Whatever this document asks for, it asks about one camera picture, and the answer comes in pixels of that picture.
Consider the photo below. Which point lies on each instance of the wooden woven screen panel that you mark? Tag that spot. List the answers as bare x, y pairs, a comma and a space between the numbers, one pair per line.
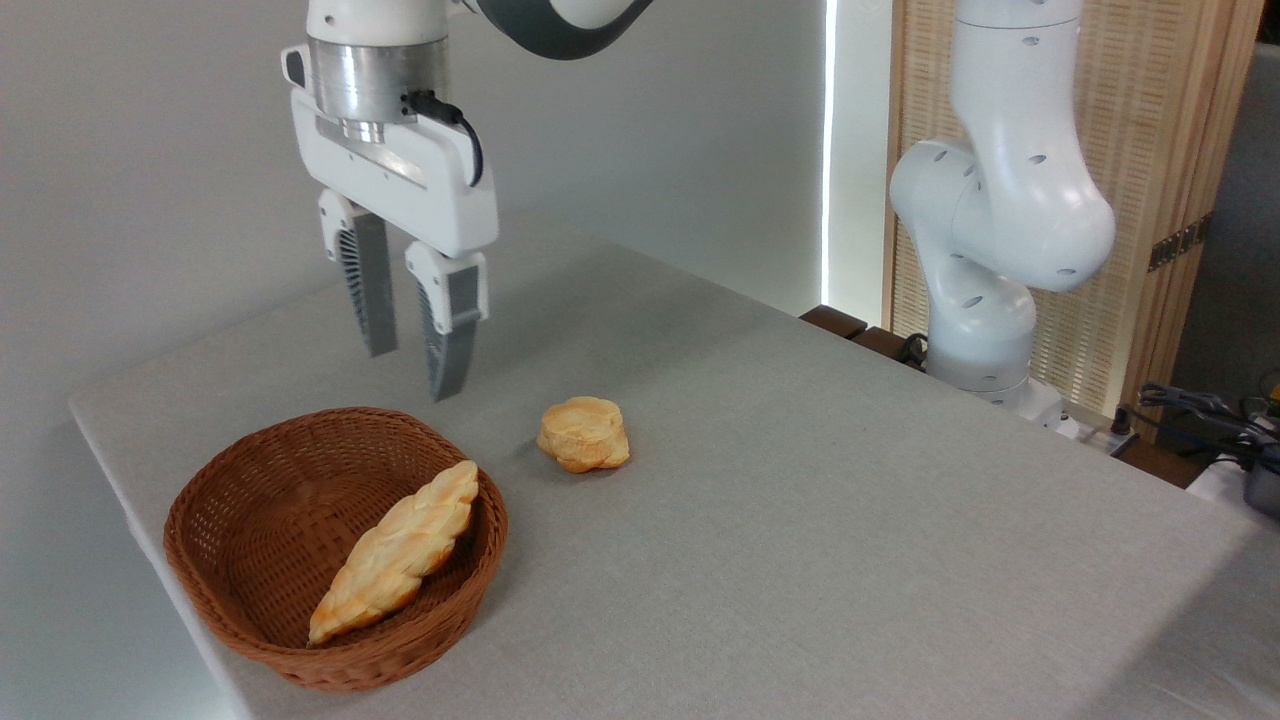
1140, 120

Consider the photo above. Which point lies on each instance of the brown wicker basket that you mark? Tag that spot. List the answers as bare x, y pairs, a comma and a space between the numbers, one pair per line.
260, 520

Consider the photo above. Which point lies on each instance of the round bread roll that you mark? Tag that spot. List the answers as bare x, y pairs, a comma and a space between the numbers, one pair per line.
583, 432

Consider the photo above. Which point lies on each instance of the dark wooden base board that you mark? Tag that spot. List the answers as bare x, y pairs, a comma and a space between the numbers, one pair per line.
835, 320

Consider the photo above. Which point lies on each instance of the long braided bread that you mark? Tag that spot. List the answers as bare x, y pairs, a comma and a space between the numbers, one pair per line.
400, 550

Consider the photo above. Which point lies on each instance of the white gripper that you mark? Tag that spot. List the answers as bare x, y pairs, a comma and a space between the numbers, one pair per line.
440, 195

